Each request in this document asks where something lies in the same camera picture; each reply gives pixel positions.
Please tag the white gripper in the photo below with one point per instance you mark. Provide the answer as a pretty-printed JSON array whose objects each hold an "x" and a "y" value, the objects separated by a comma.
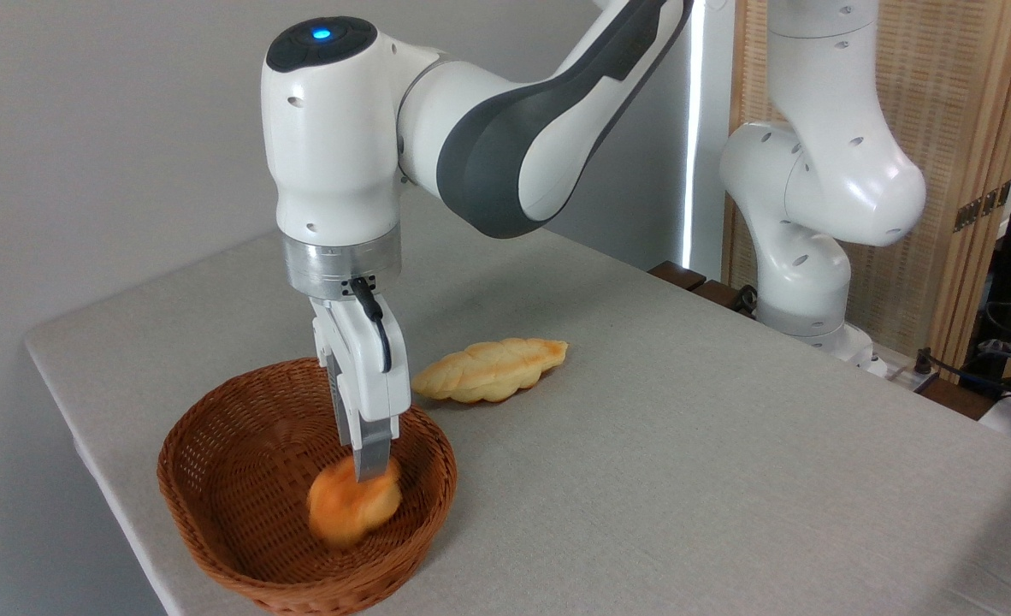
[{"x": 369, "y": 376}]

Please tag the round orange bread roll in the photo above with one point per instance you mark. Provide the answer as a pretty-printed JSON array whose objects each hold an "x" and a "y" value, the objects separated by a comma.
[{"x": 351, "y": 509}]

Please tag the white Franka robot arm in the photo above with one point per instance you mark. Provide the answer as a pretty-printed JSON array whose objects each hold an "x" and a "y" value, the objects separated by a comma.
[{"x": 334, "y": 137}]

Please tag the brown woven wicker basket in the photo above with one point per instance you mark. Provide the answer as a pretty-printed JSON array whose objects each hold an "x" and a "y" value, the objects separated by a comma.
[{"x": 240, "y": 479}]

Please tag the long braided pale bread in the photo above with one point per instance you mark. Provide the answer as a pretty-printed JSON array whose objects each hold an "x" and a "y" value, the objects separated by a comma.
[{"x": 488, "y": 370}]

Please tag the dark brown wooden block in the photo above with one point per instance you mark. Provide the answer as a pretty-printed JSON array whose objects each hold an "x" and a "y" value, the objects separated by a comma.
[
  {"x": 676, "y": 274},
  {"x": 721, "y": 294}
]

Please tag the grey table cloth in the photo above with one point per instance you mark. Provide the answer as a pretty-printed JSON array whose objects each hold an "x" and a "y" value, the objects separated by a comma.
[{"x": 728, "y": 479}]

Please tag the black metal screen hinge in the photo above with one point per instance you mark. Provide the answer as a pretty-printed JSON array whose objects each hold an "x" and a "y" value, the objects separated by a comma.
[{"x": 982, "y": 206}]

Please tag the wooden folding screen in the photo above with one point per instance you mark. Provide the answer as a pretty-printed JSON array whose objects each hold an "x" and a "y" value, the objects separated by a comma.
[{"x": 959, "y": 103}]

